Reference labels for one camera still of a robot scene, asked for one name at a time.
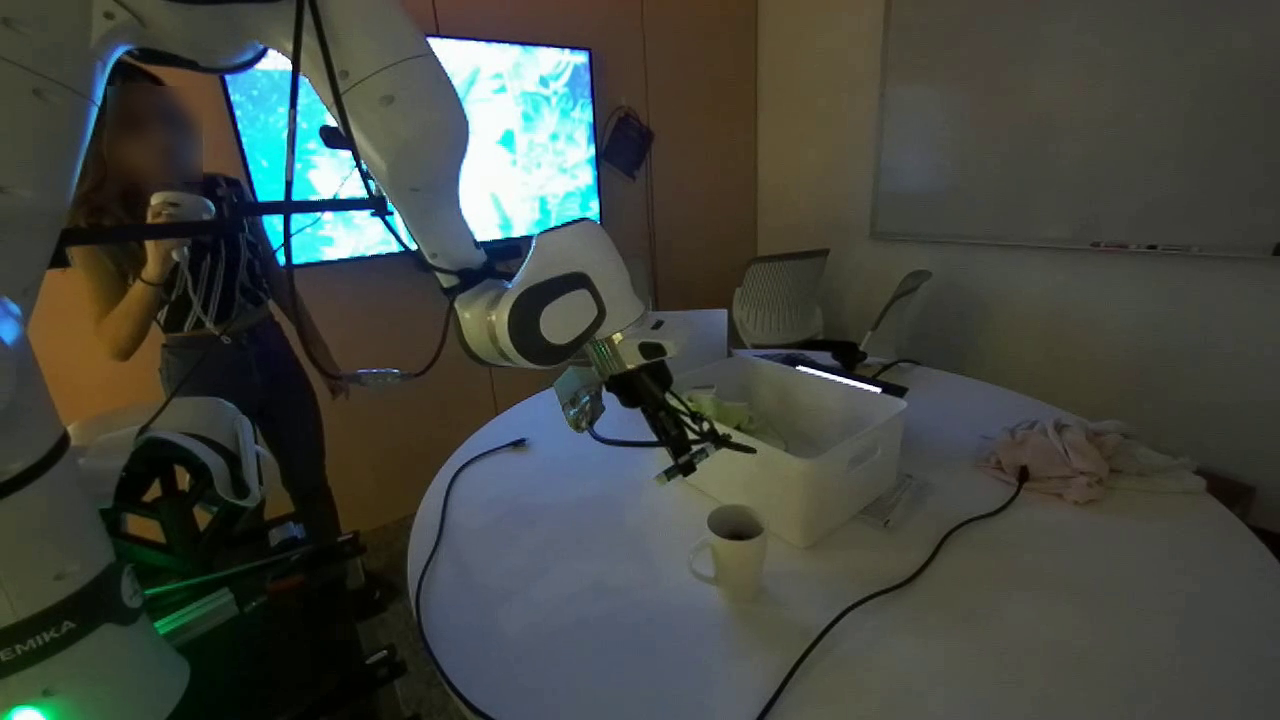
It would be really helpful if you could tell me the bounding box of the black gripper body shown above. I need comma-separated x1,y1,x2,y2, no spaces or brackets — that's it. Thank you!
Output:
599,340,681,421

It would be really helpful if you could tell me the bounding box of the white handheld controller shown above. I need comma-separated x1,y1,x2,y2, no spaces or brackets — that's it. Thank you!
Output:
144,188,218,227

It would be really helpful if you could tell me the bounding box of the operator forearm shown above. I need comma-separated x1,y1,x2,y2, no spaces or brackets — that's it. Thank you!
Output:
91,273,170,369

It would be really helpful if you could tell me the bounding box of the white plastic box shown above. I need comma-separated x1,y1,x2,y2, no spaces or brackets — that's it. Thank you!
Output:
650,352,912,549

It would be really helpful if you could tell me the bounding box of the person in dark clothes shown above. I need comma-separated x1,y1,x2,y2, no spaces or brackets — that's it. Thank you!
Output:
63,77,350,535

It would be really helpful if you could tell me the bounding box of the green lit control box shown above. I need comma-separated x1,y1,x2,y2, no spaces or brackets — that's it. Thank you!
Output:
132,534,362,646

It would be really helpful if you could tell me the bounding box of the operator hand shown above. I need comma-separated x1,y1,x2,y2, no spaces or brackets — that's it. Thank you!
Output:
132,227,193,294

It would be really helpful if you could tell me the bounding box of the silver laptop with logo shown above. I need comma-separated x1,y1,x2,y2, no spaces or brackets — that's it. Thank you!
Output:
650,309,735,378

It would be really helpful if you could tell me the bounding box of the white mug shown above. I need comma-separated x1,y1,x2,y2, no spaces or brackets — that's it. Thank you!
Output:
685,500,770,600

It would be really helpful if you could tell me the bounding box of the grey office chair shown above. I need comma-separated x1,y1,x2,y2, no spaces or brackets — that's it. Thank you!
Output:
728,250,836,352

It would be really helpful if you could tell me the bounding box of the pink crumpled cloth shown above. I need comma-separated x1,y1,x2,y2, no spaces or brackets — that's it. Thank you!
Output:
993,416,1127,509

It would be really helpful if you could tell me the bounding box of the whiteboard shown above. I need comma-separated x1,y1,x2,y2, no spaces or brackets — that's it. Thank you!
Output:
871,0,1280,262

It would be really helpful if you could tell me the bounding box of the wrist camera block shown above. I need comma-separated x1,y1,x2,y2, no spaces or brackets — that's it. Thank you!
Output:
552,364,611,433

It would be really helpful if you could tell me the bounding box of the dark wall-mounted device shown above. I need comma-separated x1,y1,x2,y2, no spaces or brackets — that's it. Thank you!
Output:
605,104,655,185

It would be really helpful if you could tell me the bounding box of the black cable on table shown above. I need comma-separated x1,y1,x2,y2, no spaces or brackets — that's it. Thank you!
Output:
406,433,1033,720

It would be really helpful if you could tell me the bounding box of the large wall monitor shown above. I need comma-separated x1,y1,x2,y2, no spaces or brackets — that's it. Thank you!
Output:
218,34,608,273

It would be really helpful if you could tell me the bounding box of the black robot wrist cable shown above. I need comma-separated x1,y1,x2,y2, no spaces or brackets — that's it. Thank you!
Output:
276,0,759,461

